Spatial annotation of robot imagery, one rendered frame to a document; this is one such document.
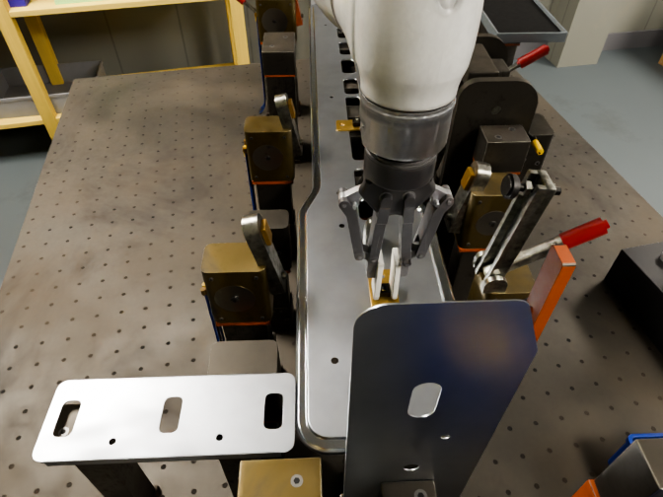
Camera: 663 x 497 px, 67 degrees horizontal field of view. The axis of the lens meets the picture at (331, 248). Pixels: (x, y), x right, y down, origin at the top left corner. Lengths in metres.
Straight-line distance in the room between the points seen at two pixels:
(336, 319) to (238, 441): 0.20
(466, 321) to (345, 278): 0.45
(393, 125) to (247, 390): 0.36
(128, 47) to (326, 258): 2.79
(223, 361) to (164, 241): 0.64
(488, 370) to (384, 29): 0.26
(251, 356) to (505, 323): 0.44
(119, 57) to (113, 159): 1.90
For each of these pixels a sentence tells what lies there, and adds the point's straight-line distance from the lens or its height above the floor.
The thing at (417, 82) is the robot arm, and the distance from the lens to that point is 0.44.
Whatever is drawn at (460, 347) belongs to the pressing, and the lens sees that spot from 0.32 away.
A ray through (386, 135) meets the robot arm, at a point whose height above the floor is 1.30.
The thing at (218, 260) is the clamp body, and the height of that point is 1.04.
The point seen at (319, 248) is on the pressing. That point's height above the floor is 1.00.
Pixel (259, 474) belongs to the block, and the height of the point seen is 1.06.
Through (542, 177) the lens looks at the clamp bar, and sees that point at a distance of 0.61.
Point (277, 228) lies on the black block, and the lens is 0.83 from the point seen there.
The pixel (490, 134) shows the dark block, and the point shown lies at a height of 1.12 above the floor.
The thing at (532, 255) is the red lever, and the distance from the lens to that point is 0.68.
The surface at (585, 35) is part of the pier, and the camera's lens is 3.94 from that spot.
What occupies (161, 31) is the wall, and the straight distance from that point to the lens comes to 3.36.
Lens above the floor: 1.55
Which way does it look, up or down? 45 degrees down
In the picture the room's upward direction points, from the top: straight up
